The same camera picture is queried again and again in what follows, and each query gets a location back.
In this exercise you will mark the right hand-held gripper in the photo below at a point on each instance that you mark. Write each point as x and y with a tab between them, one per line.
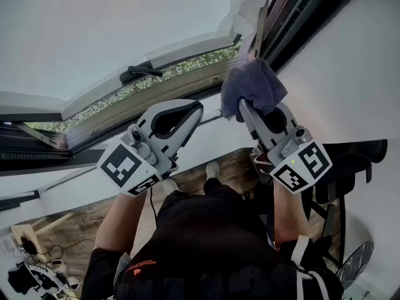
300	167

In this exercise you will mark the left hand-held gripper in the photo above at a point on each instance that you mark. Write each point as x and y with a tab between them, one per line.
125	167

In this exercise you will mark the blue-grey cleaning cloth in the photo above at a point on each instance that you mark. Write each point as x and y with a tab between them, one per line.
253	83

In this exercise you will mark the person's left forearm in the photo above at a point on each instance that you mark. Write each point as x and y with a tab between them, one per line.
118	220

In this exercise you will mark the person's right forearm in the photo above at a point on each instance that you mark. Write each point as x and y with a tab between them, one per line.
289	214

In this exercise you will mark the grey open window sash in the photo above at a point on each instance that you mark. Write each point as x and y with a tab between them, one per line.
193	47

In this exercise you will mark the person's right shoe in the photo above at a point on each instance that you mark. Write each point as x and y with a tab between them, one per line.
213	170

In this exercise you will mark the small metal strike plate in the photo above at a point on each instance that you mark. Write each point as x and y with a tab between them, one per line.
93	133
215	79

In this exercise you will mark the black desk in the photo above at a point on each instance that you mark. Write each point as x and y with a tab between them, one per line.
353	164

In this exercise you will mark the person's black clothing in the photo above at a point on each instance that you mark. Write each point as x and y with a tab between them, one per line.
203	245

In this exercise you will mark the light wooden stool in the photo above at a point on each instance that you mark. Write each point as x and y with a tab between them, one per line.
25	233

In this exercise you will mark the white and black equipment pile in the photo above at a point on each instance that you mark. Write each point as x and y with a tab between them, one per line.
40	280

